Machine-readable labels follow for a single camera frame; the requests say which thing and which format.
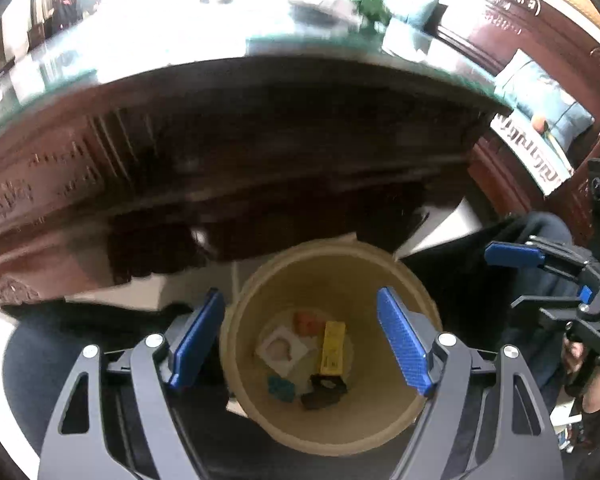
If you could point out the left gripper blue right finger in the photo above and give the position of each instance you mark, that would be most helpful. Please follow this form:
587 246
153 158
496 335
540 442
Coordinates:
410 336

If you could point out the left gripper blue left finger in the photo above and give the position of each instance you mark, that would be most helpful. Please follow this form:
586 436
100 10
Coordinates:
191 336

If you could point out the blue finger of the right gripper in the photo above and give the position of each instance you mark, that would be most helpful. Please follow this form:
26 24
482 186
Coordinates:
513 255
585 295

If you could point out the teal paper ball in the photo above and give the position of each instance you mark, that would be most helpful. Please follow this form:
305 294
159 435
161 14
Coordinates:
281 389

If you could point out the green paper ball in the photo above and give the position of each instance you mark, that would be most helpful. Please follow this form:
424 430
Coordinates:
373 12

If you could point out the beige round trash bin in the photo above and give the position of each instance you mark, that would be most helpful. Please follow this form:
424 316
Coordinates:
340 282

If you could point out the yellow box in bin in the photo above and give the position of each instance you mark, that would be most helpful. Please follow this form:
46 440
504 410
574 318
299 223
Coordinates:
333 348

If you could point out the white paper in bin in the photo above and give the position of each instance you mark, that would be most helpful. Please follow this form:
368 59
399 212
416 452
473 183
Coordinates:
282 350

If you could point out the black scrap in bin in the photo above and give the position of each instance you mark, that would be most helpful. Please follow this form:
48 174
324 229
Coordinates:
325 391

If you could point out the orange ball toy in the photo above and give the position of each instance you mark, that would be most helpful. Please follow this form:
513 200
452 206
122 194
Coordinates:
539 124

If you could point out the blue sofa seat cushion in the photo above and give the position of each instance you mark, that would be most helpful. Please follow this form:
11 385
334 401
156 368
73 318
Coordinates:
535 154

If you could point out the blue embroidered throw pillow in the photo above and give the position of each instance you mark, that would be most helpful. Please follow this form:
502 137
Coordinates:
532 91

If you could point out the dark carved wooden sofa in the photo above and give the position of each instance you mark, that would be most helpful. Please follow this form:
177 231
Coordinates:
544 57

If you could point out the dark wooden coffee table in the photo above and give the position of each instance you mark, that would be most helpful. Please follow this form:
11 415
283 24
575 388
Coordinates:
158 135

